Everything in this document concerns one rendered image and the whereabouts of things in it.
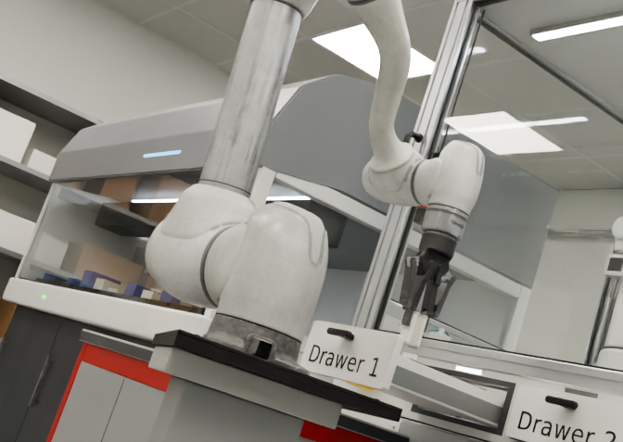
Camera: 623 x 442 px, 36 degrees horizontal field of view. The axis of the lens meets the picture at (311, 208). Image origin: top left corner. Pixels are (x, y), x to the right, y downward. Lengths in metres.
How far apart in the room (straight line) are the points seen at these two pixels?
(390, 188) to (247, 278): 0.61
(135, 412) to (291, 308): 0.62
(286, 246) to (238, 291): 0.11
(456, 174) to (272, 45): 0.48
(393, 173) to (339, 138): 0.86
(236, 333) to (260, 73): 0.51
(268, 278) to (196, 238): 0.20
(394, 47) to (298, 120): 1.01
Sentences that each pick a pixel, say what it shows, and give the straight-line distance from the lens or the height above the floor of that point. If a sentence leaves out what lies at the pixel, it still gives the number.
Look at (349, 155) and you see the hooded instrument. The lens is 2.92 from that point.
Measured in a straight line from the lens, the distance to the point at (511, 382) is 2.07.
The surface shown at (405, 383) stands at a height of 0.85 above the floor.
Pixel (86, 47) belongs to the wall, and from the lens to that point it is 6.29.
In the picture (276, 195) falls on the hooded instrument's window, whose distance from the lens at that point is 2.79.
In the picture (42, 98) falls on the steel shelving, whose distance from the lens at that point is 5.61.
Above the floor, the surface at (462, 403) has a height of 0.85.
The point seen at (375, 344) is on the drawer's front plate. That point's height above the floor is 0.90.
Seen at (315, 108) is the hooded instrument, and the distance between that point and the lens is 2.85.
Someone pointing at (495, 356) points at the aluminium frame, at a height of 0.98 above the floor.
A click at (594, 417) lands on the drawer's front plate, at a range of 1.89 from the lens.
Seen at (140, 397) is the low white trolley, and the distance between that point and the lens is 2.06.
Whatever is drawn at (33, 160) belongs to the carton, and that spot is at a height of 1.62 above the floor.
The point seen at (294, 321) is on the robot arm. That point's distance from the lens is 1.55.
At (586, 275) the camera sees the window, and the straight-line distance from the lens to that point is 2.05.
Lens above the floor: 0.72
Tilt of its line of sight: 12 degrees up
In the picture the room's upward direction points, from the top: 19 degrees clockwise
